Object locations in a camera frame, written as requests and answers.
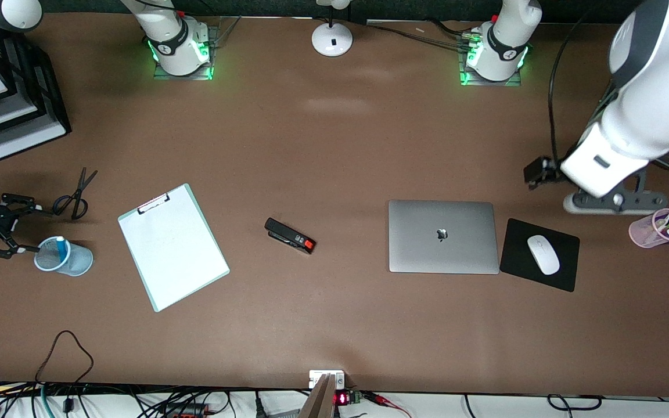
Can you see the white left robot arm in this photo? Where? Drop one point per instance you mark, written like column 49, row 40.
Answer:
column 648, row 104

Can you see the white round lamp base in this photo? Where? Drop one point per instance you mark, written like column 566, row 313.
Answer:
column 332, row 38

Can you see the black and blue scissors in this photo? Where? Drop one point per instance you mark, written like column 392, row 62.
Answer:
column 79, row 191

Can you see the white computer mouse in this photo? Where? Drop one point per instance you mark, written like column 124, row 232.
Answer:
column 543, row 255

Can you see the small white box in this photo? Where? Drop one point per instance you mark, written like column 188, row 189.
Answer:
column 317, row 377

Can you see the silver laptop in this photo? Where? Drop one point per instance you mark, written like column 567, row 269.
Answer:
column 427, row 249

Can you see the blue marker with white cap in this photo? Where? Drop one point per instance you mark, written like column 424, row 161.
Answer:
column 61, row 247

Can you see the black stacked document tray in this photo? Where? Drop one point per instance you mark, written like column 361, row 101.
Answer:
column 44, row 87

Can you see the black stapler with red end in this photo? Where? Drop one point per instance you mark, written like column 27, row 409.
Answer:
column 288, row 235

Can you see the light blue mesh pen cup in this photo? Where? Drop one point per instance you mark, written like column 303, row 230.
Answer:
column 79, row 261

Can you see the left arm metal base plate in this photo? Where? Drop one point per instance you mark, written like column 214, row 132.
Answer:
column 509, row 82

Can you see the wooden post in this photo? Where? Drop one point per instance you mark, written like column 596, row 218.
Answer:
column 320, row 400

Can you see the circuit board with red display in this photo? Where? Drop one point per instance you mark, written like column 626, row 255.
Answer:
column 343, row 399

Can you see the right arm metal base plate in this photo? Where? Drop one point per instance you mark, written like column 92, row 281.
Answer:
column 163, row 74

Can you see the pink translucent pen cup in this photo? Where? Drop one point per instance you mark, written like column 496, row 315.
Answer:
column 642, row 232

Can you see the mint green clipboard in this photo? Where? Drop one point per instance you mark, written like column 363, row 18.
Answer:
column 208, row 230

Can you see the white paper sheet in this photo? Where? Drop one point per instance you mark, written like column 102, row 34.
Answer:
column 172, row 249

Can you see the metal clipboard clip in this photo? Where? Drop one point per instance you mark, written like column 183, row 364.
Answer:
column 153, row 204

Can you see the black mouse pad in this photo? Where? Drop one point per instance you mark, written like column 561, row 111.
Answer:
column 514, row 255

